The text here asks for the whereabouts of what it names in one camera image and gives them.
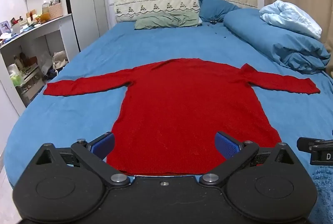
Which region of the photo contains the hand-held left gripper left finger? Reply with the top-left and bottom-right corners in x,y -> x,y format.
35,132 -> 131,186

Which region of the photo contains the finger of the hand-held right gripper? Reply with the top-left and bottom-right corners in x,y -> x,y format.
297,137 -> 333,154

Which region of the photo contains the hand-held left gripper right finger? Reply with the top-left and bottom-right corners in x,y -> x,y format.
199,132 -> 297,187

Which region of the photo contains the red knit sweater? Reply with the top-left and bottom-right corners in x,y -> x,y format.
43,57 -> 321,176

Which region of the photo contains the blue fluffy rug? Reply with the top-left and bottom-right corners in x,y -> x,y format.
309,165 -> 333,224

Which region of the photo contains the bed with blue sheet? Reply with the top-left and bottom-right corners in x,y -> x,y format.
4,21 -> 333,188

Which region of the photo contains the beige bag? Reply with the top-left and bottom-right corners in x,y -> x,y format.
52,51 -> 69,70

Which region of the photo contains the blue duvet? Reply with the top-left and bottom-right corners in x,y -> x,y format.
223,9 -> 331,75

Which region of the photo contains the white shelf desk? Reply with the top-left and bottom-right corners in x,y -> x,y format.
0,14 -> 80,116

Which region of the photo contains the light blue quilt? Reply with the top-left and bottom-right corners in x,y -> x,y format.
259,0 -> 323,40

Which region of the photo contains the blue pillow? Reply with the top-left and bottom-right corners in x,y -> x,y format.
198,0 -> 241,23

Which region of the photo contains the green pillow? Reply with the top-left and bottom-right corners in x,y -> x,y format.
134,11 -> 201,30

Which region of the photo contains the woven basket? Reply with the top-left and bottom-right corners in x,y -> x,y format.
48,3 -> 63,20

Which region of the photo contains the white and grey wardrobe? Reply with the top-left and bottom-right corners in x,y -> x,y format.
64,0 -> 109,52

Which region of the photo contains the photo frame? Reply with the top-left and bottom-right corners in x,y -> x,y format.
0,20 -> 11,35

